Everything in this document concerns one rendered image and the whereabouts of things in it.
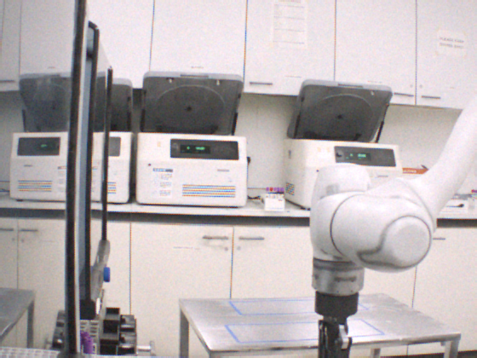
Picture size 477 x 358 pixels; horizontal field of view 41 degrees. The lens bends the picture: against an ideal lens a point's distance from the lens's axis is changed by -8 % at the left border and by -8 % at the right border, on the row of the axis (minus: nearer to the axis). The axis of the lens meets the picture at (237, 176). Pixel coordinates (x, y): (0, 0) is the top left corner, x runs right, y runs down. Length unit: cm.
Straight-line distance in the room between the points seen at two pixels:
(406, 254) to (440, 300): 294
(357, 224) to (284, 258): 256
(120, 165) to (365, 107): 142
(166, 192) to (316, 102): 99
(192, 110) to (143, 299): 107
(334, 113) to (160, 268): 132
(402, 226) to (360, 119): 306
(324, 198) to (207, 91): 260
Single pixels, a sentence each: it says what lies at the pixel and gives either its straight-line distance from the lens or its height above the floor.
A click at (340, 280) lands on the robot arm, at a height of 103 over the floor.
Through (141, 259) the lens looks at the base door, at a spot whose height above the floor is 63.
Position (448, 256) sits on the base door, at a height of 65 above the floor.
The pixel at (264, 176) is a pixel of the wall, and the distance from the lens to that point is 406.
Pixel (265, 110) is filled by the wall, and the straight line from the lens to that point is 405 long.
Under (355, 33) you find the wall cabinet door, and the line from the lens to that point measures 389.
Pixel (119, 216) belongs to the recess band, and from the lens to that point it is 342.
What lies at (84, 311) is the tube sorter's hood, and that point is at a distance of 102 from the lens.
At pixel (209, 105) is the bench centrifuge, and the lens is 372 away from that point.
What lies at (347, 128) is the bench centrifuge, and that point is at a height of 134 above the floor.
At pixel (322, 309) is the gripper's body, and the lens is 112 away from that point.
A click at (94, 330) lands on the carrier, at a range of 126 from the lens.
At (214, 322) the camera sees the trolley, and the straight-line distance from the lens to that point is 158.
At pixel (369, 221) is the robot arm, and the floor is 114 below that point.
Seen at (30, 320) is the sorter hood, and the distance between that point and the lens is 44.
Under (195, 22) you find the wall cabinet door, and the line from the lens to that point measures 370.
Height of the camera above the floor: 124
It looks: 3 degrees down
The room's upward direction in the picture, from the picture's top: 2 degrees clockwise
